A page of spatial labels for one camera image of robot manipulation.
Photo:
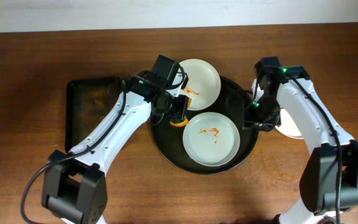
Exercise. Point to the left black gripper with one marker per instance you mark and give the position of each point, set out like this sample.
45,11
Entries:
180,107

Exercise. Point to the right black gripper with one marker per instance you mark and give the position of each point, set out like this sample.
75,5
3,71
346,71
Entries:
249,117

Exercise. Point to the orange green scrub sponge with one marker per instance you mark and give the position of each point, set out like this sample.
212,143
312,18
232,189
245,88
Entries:
179,122

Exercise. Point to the pink plate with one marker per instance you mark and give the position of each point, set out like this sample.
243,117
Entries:
287,126

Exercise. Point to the grey plate bottom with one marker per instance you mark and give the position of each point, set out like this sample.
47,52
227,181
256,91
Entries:
211,139

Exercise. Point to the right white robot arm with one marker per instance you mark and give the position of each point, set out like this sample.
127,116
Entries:
329,183

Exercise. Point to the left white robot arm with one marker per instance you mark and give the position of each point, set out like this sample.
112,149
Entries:
74,187

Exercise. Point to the black round tray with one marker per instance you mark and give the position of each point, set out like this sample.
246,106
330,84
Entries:
230,103

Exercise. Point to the black rectangular tray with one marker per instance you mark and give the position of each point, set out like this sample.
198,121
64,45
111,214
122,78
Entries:
88,101

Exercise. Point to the cream plate top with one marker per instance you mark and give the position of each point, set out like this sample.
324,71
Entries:
204,84

